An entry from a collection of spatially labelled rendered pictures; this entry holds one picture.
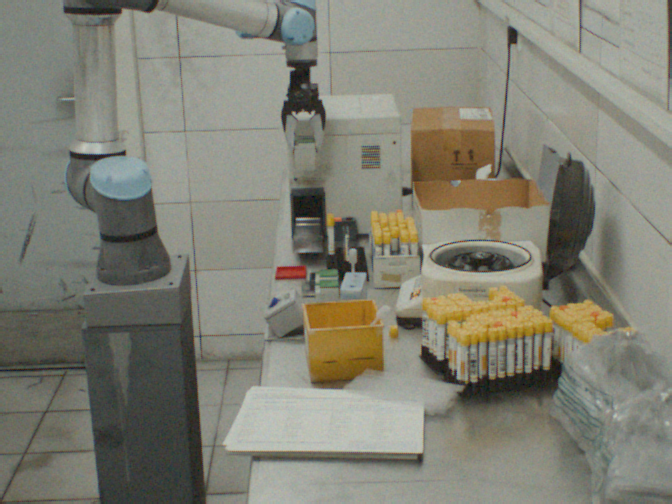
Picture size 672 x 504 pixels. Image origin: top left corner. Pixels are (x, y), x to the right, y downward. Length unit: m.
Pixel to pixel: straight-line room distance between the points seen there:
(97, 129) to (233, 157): 1.74
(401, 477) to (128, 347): 0.82
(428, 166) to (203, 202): 1.24
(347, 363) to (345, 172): 0.85
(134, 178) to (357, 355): 0.60
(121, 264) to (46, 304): 2.00
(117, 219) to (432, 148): 1.12
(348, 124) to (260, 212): 1.47
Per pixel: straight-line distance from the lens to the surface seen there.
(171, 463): 2.46
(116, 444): 2.45
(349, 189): 2.77
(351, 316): 2.11
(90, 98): 2.40
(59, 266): 4.26
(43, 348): 4.39
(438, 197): 2.74
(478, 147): 3.15
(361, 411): 1.88
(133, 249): 2.32
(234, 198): 4.15
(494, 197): 2.76
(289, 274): 2.55
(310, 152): 2.64
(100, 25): 2.39
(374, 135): 2.75
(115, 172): 2.30
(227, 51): 4.05
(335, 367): 2.01
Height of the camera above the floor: 1.72
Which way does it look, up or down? 18 degrees down
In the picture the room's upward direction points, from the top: 2 degrees counter-clockwise
